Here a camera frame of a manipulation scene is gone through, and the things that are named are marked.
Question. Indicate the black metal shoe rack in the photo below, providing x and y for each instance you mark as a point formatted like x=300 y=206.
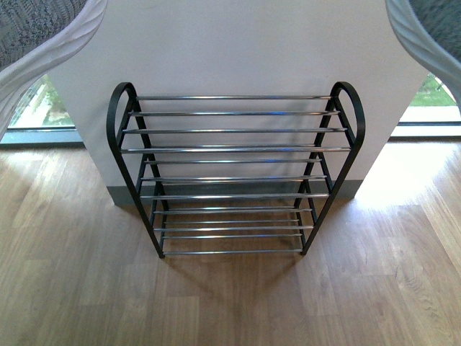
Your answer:
x=234 y=174

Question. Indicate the grey sneaker navy lining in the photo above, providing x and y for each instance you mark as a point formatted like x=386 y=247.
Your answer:
x=429 y=31

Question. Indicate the grey sneaker with heel tab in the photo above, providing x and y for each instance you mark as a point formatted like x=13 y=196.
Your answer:
x=37 y=36

